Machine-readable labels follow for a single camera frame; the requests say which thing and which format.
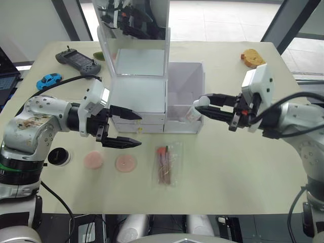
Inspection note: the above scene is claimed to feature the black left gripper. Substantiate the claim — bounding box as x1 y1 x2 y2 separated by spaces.
86 105 143 150

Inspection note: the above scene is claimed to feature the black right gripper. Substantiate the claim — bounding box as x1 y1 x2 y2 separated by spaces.
195 92 261 132

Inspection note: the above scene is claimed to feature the bottle with tall white cap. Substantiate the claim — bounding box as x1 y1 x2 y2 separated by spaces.
185 96 211 123

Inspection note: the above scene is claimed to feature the brush set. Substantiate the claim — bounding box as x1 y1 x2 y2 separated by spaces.
151 142 184 188

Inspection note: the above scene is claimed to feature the white organizer drawer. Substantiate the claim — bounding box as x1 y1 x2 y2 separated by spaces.
115 123 166 134
110 112 167 126

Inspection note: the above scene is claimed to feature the white makeup organizer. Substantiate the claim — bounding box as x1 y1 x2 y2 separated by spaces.
91 0 206 135

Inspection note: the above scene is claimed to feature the pale pink makeup sponge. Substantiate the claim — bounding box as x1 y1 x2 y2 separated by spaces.
84 150 105 170

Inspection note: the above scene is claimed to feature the organizer mirror lid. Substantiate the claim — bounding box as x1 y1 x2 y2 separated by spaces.
91 0 171 42

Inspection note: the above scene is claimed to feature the pink round compact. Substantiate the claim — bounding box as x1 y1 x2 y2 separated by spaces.
115 154 139 174

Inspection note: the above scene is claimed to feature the orange-brown toy bread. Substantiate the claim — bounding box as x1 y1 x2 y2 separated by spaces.
239 48 267 68

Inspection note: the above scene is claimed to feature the black compact with white rim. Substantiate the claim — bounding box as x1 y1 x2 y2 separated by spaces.
47 147 72 167

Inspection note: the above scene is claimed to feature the black handheld controller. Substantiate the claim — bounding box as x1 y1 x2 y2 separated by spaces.
55 45 102 75

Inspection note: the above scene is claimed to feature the blue toy car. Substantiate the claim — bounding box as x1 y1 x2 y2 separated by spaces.
36 72 63 91

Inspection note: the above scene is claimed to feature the white rounded shell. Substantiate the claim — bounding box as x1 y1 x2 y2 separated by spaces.
116 214 150 243
187 214 216 237

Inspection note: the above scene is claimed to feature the dark open laptop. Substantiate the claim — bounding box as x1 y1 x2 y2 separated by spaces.
0 47 22 105

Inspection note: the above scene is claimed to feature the grey robot torso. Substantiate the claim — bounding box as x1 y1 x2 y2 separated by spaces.
145 232 227 243

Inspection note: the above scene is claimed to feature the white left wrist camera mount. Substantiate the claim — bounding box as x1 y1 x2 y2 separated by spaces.
79 80 111 138

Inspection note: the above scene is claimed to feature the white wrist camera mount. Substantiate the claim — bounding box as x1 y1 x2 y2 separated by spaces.
240 63 275 134
79 80 111 138

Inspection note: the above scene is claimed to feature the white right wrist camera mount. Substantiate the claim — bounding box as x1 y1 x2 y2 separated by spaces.
240 63 275 134

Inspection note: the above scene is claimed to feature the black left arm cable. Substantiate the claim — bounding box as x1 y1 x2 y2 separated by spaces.
24 74 103 102

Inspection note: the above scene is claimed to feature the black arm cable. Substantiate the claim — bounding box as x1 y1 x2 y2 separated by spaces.
249 91 324 140
24 74 103 102

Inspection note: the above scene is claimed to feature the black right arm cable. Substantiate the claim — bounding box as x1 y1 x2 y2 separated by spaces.
249 91 324 140

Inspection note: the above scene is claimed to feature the thin black cable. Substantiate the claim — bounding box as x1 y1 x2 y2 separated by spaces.
287 186 308 243
39 181 75 243

